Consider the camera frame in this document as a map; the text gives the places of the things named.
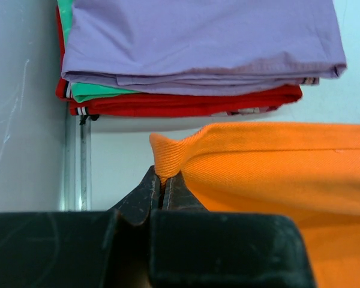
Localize purple folded trousers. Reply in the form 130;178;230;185
62;1;347;96

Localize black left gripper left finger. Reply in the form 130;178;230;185
0;169;160;287

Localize green folded trousers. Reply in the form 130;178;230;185
56;0;136;103

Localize orange trousers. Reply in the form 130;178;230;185
149;122;360;287

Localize red folded trousers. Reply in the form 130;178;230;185
55;5;303;117

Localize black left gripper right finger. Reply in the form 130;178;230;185
148;175;316;287

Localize aluminium frame rail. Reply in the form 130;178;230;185
59;115;92;211

